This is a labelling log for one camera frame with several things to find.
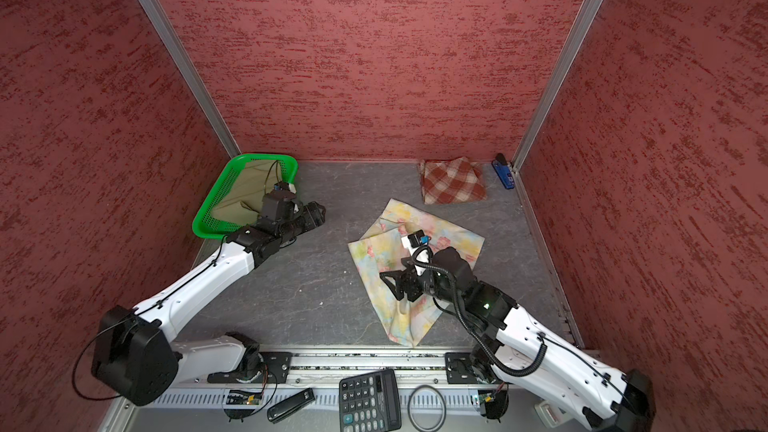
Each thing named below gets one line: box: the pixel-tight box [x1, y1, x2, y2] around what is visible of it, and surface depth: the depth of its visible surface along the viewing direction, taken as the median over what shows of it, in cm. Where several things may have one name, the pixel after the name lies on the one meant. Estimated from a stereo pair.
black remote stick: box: [267, 388, 316, 424], surface depth 67 cm
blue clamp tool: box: [491, 153, 515, 190], surface depth 119 cm
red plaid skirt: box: [417, 157, 488, 205], surface depth 113 cm
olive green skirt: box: [211, 160, 283, 227], surface depth 105 cm
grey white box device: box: [534, 400, 568, 429], surface depth 67 cm
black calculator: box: [339, 369, 402, 432], surface depth 69 cm
